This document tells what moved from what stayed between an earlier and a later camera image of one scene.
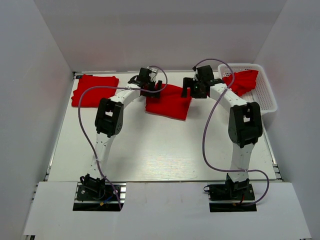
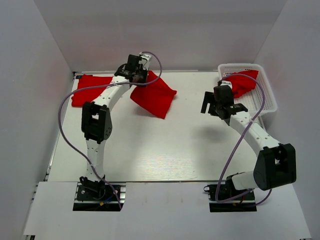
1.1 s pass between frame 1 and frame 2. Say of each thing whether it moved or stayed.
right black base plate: stayed
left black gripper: moved
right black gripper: moved
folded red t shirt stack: stayed
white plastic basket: stayed
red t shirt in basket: stayed
